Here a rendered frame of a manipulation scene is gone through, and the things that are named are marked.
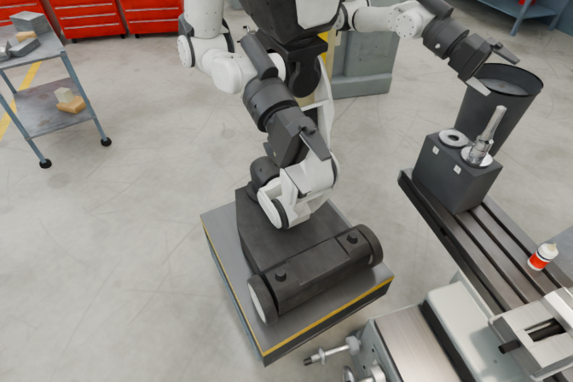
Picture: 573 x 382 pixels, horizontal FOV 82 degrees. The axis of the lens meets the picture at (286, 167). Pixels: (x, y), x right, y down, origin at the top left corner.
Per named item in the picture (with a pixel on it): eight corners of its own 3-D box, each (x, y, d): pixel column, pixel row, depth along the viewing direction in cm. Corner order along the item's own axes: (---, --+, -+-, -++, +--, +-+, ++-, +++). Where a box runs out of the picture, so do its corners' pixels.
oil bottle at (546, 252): (535, 272, 97) (555, 251, 89) (523, 260, 100) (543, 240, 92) (546, 269, 98) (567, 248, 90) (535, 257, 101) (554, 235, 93)
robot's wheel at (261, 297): (248, 293, 148) (244, 270, 134) (258, 287, 149) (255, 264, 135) (268, 334, 135) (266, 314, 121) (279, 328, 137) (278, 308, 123)
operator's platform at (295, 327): (211, 254, 207) (199, 214, 179) (303, 212, 231) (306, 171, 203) (266, 381, 157) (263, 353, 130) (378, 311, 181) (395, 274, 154)
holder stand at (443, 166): (453, 216, 112) (476, 173, 98) (411, 173, 127) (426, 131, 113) (480, 205, 115) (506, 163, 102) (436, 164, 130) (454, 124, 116)
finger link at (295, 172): (315, 188, 61) (298, 162, 63) (300, 194, 59) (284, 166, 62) (312, 193, 62) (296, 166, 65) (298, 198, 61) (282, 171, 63)
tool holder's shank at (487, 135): (477, 137, 100) (493, 106, 92) (485, 135, 101) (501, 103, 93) (484, 143, 98) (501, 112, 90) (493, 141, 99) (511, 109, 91)
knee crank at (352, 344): (306, 373, 118) (306, 367, 114) (300, 355, 122) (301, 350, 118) (362, 354, 122) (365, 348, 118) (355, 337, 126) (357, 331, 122)
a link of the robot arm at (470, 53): (454, 90, 85) (419, 61, 89) (476, 74, 89) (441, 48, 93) (485, 52, 74) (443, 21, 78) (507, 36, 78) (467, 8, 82)
